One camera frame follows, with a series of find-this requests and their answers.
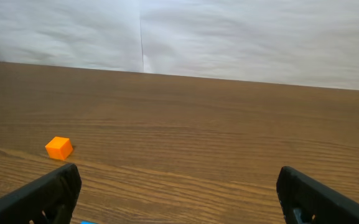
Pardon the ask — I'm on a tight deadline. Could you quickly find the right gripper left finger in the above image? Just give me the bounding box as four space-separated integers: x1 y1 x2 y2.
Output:
0 163 83 224

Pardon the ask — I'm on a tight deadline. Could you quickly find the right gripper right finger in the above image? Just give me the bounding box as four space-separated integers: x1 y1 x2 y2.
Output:
276 166 359 224

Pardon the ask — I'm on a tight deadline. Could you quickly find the orange cube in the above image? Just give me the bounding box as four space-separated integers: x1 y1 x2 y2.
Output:
44 136 74 161

